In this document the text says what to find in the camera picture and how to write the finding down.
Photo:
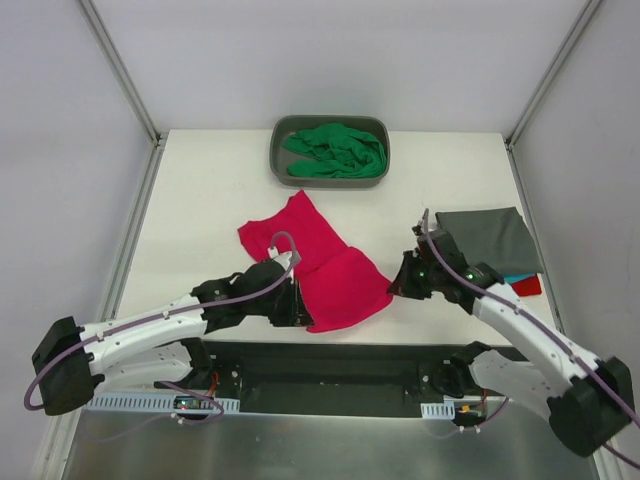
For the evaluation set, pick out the right aluminium frame post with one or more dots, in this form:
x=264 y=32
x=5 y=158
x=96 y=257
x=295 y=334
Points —
x=562 y=55

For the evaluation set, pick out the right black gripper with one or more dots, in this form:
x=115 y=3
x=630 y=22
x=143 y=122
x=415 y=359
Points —
x=410 y=273

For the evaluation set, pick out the aluminium frame post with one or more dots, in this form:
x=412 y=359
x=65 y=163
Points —
x=116 y=64
x=562 y=55

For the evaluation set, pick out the folded teal t shirt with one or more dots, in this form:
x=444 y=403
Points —
x=511 y=279

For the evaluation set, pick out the left aluminium frame post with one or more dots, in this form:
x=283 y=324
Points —
x=116 y=64

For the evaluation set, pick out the green t shirt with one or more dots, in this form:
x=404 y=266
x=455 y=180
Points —
x=334 y=150

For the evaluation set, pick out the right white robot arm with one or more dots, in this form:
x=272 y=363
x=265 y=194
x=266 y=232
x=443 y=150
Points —
x=585 y=400

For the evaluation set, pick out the left perforated cable duct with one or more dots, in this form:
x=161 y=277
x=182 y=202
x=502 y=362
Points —
x=161 y=403

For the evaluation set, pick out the folded red t shirt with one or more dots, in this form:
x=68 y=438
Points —
x=527 y=287

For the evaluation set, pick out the grey plastic bin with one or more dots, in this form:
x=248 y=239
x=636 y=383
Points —
x=280 y=159

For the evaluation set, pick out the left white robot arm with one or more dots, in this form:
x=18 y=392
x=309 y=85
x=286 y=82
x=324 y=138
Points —
x=74 y=362

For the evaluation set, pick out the right perforated cable duct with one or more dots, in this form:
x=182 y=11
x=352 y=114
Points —
x=438 y=411

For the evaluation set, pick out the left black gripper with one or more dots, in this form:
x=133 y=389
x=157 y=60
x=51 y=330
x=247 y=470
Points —
x=295 y=305

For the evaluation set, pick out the perforated cable duct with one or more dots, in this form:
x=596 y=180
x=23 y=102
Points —
x=161 y=403
x=438 y=411

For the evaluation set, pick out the folded grey t shirt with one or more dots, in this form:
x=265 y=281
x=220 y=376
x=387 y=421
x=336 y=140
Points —
x=497 y=237

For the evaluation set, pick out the magenta t shirt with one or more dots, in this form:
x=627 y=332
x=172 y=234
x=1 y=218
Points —
x=340 y=286

